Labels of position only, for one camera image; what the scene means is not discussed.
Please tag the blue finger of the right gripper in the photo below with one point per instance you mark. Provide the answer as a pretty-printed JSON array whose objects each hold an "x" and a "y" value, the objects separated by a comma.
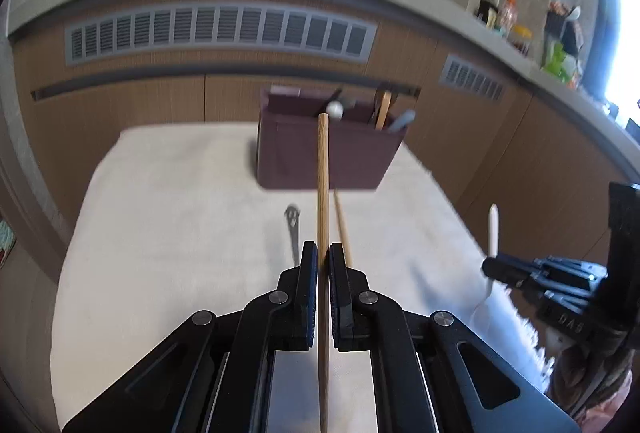
[
  {"x": 521, "y": 280},
  {"x": 507, "y": 261}
]

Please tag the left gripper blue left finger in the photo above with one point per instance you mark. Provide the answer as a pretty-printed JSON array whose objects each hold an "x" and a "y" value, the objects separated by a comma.
[{"x": 214, "y": 372}]

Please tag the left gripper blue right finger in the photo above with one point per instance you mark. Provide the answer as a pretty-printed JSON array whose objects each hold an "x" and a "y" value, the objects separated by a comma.
[{"x": 431, "y": 373}]

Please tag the white plastic spoon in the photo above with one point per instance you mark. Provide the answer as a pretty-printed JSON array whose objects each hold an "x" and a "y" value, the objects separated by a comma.
[{"x": 492, "y": 257}]

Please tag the wooden chopstick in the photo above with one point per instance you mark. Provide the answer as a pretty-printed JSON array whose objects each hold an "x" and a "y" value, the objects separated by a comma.
[
  {"x": 323, "y": 152},
  {"x": 342, "y": 228}
]

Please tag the grey-blue plastic spoon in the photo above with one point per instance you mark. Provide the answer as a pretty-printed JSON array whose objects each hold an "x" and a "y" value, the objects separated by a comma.
[{"x": 402, "y": 121}]

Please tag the brown wooden spoon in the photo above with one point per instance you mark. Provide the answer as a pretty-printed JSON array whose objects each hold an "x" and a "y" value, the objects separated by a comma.
[{"x": 384, "y": 100}]

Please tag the smoky translucent black-handled spoon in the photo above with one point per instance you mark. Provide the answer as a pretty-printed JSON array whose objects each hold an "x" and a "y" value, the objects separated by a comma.
[{"x": 385, "y": 87}]

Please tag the gloved right hand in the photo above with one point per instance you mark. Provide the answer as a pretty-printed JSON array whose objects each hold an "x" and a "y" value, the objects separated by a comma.
[{"x": 583, "y": 379}]

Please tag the cream white table cloth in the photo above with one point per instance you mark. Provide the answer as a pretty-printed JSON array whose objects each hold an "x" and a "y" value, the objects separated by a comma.
[{"x": 174, "y": 221}]

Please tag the green packaging bag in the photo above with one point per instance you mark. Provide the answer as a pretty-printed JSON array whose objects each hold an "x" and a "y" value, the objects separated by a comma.
[{"x": 561, "y": 65}]

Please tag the maroon plastic utensil box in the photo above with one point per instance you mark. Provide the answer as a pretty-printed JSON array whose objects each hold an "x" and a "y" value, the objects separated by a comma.
[{"x": 288, "y": 138}]

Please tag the right grey vent grille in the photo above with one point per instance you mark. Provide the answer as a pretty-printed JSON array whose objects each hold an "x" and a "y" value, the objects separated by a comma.
[{"x": 466, "y": 77}]

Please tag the grey vent grille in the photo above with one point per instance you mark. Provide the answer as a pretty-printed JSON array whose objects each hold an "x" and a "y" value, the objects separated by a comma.
[
  {"x": 227, "y": 25},
  {"x": 466, "y": 77}
]

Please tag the yellow lid red jar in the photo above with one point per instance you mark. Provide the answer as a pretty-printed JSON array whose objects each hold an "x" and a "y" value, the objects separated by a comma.
[{"x": 521, "y": 38}]

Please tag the orange cap clear bottle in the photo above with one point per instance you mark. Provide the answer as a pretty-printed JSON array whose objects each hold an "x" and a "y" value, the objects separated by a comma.
[{"x": 508, "y": 15}]

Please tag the dark soy sauce bottle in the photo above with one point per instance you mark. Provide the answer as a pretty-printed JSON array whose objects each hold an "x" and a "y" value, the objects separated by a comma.
[{"x": 487, "y": 11}]

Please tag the left grey vent grille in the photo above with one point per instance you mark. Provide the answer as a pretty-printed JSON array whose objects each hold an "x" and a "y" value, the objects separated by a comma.
[{"x": 227, "y": 25}]

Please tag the dark wall utensil holder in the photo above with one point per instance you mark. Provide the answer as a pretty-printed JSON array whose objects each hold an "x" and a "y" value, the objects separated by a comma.
[{"x": 562, "y": 26}]

